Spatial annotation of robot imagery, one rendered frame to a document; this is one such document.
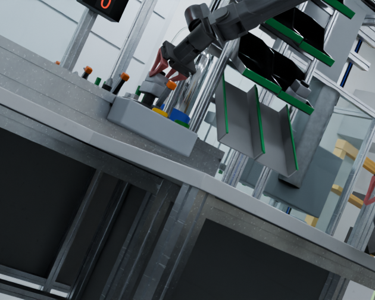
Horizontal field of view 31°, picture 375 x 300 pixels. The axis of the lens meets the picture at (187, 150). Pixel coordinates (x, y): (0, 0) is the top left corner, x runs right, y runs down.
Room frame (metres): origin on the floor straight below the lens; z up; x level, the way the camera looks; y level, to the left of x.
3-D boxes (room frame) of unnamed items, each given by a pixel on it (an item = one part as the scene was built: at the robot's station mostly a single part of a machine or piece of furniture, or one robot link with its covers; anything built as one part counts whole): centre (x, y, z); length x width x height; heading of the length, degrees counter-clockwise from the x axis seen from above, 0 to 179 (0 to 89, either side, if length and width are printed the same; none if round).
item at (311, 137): (3.09, -0.37, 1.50); 0.38 x 0.21 x 0.88; 35
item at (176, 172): (1.75, -0.15, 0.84); 0.90 x 0.70 x 0.03; 132
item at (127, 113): (1.59, 0.09, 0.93); 0.21 x 0.07 x 0.06; 125
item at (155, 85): (1.82, 0.16, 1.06); 0.08 x 0.04 x 0.07; 35
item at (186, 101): (2.81, 0.12, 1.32); 0.14 x 0.14 x 0.38
